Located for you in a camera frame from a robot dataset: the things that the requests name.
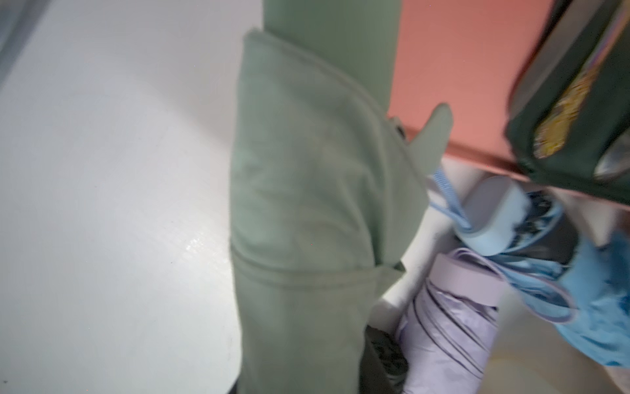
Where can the mint green umbrella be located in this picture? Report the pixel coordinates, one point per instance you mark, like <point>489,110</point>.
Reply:
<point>326,193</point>

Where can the lavender umbrella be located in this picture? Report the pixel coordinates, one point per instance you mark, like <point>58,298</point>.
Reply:
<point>448,331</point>

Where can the blue umbrella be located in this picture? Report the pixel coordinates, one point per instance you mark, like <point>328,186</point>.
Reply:
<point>529,240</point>

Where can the pink plastic tray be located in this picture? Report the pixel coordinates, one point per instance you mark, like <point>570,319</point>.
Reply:
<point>468,54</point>

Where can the dark green cloth pouch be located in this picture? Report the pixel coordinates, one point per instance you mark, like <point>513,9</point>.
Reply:
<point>569,110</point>

